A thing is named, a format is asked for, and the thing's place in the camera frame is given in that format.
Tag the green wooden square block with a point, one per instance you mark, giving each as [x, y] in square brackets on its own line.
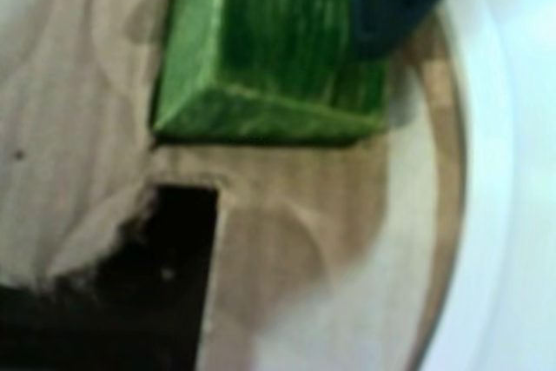
[282, 41]

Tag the wooden sorter lid with holes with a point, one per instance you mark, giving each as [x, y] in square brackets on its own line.
[304, 236]

